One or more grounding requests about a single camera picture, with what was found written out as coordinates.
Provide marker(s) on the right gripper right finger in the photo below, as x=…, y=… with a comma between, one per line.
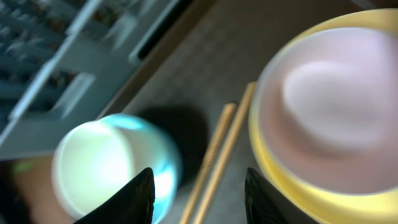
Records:
x=264, y=203

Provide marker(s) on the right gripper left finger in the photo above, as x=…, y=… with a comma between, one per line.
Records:
x=133, y=204

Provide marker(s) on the light blue saucer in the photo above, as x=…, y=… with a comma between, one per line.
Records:
x=152, y=147

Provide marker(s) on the white plastic cup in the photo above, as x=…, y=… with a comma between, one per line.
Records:
x=90, y=164

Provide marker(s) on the white bowl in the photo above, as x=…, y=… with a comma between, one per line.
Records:
x=327, y=110

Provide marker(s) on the grey plastic dishwasher rack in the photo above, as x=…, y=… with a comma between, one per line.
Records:
x=102, y=68

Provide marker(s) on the wooden chopstick left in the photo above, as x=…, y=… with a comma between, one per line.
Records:
x=207, y=162

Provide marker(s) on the wooden chopstick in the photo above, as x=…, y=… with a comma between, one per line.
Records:
x=224, y=152
x=207, y=162

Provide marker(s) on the wooden chopstick right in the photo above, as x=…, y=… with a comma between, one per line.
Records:
x=224, y=152

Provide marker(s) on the yellow round plate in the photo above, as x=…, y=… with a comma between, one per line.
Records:
x=320, y=205

